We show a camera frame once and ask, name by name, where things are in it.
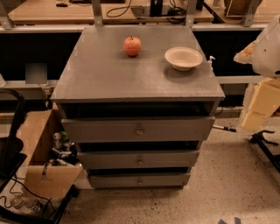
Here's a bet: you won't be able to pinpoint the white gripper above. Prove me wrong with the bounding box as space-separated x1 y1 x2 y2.
241 78 280 131

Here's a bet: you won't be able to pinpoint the grey bottom drawer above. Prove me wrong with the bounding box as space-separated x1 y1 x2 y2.
88 172 190 189

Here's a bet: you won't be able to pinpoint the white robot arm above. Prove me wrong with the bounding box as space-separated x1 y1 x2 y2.
234 15 280 132

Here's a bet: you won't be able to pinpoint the grey top drawer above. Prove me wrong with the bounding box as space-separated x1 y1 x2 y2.
62 116 214 143

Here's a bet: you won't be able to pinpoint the grey drawer cabinet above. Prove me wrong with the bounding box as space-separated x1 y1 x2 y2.
52 24 224 177

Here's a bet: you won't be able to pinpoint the black floor stand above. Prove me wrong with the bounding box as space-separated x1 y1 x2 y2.
250 129 280 172

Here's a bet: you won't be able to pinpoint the silver metal rod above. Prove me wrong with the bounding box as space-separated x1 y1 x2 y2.
213 125 236 132

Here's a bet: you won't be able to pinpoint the white pump bottle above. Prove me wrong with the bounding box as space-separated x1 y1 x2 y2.
207 55 216 71

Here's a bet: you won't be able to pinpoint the white paper bowl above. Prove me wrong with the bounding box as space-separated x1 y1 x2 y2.
164 47 203 72

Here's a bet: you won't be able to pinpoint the red apple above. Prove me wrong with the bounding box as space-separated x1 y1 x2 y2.
123 36 142 57

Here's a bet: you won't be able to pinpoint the items in cardboard box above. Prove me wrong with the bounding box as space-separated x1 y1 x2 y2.
49 131 81 166

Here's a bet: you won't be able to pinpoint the cardboard box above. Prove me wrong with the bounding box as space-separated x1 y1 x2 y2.
17 110 82 198

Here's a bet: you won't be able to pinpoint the black chair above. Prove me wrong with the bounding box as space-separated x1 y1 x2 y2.
0 88 27 192

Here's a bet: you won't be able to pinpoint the black cable on desk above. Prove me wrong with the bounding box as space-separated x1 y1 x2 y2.
106 0 187 25

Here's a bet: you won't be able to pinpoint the black floor cable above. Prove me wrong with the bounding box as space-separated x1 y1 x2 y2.
0 171 60 217

